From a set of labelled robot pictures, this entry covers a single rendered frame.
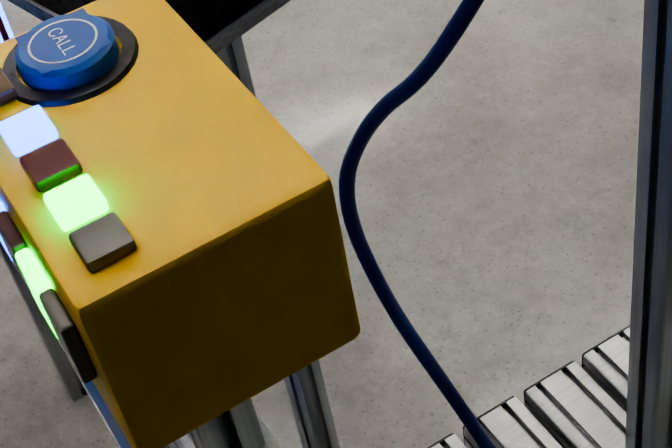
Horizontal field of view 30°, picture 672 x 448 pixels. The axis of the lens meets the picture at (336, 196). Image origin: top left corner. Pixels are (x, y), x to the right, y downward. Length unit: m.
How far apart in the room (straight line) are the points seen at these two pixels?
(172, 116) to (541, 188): 1.49
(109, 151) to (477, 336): 1.32
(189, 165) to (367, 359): 1.30
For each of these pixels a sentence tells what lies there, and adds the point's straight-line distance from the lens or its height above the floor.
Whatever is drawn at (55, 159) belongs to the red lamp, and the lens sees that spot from 0.46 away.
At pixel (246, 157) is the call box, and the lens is 0.45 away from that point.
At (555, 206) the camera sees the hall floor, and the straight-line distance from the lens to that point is 1.91.
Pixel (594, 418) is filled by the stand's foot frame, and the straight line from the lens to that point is 1.57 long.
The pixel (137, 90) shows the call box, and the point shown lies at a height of 1.07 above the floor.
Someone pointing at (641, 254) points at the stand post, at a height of 0.51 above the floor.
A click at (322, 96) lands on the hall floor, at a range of 2.14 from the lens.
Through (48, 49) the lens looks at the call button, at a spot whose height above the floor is 1.08.
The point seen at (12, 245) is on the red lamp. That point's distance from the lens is 0.47.
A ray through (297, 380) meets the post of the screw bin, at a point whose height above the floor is 0.35.
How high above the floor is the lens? 1.37
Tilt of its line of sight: 44 degrees down
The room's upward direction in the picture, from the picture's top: 11 degrees counter-clockwise
